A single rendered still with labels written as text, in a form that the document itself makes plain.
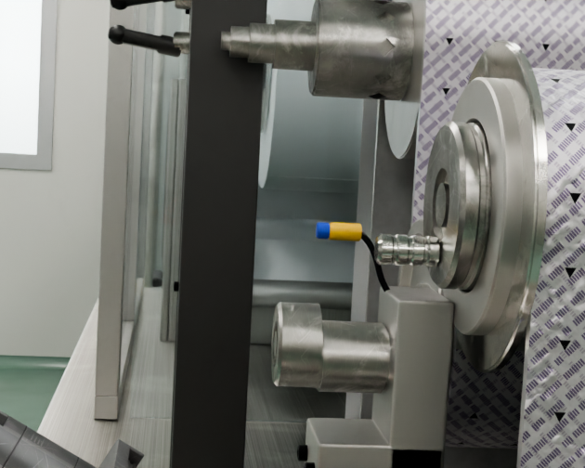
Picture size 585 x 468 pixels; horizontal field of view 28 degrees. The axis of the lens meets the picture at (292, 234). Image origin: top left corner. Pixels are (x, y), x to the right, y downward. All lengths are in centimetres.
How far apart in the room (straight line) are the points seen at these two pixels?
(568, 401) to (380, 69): 32
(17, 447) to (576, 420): 22
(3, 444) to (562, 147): 25
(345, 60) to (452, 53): 7
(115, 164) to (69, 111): 457
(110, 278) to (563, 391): 105
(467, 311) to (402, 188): 34
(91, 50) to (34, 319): 140
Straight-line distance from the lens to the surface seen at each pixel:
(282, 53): 75
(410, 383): 54
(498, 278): 48
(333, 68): 74
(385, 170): 85
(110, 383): 151
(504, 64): 51
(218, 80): 78
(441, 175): 54
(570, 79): 51
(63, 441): 143
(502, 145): 48
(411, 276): 69
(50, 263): 609
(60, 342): 614
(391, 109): 81
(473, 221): 49
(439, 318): 54
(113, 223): 148
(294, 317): 54
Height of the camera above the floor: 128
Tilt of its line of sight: 5 degrees down
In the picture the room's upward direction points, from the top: 3 degrees clockwise
